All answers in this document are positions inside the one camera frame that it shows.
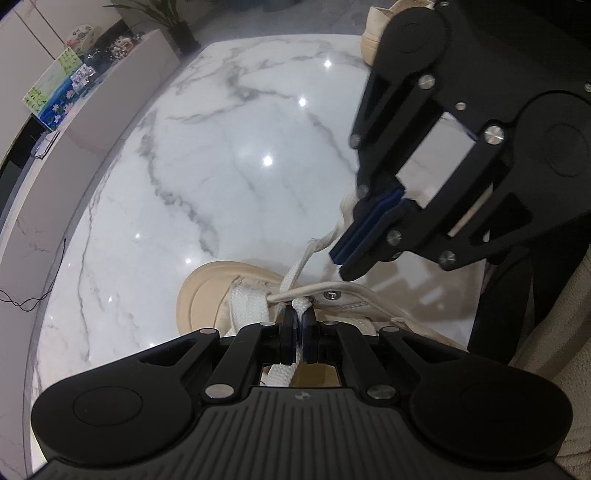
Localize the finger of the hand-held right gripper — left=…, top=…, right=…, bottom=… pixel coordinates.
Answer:
left=339, top=122, right=532, bottom=281
left=330, top=60, right=437, bottom=259

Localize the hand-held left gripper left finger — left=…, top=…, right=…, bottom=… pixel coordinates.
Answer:
left=134, top=302, right=300, bottom=400

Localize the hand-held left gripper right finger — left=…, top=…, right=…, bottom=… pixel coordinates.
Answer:
left=301, top=305, right=469, bottom=401

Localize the beige canvas shoe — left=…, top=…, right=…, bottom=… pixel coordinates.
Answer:
left=175, top=258, right=472, bottom=388
left=359, top=0, right=437, bottom=68

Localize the person's cream fleece garment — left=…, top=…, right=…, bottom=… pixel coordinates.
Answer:
left=508, top=244, right=591, bottom=480

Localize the potted plant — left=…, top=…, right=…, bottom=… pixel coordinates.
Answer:
left=104, top=0, right=201, bottom=54

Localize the long white marble cabinet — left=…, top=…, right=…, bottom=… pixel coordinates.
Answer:
left=0, top=28, right=182, bottom=333

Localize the cluster of small ornaments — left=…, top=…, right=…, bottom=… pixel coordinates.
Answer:
left=88, top=32, right=146, bottom=63

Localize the white flat tray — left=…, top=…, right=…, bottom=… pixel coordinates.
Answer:
left=31, top=130, right=62, bottom=160

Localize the small framed picture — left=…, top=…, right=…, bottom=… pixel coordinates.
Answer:
left=69, top=65, right=95, bottom=90

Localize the decorative plate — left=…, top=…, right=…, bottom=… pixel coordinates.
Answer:
left=67, top=25, right=100, bottom=47

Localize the green blue flower painting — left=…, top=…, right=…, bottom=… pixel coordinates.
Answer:
left=23, top=46, right=86, bottom=132

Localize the black cable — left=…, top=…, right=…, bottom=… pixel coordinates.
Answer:
left=0, top=237, right=68, bottom=312

